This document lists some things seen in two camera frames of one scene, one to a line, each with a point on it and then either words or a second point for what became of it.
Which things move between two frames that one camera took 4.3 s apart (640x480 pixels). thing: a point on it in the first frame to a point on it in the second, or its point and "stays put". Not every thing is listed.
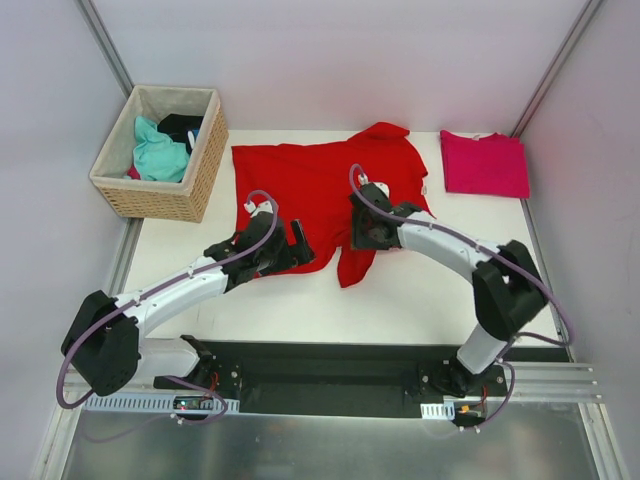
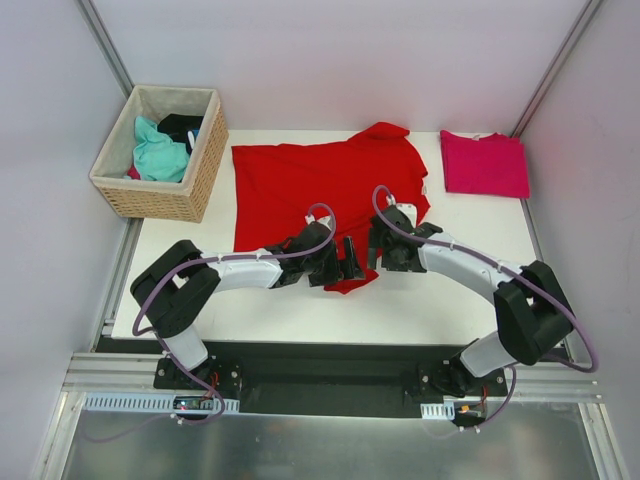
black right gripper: x=360 y=232 to x=380 y=242
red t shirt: x=315 y=182 stays put
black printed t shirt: x=183 y=128 stays put
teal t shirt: x=157 y=156 stays put
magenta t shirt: x=495 y=165 stays put
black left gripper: x=288 y=248 to x=338 y=260
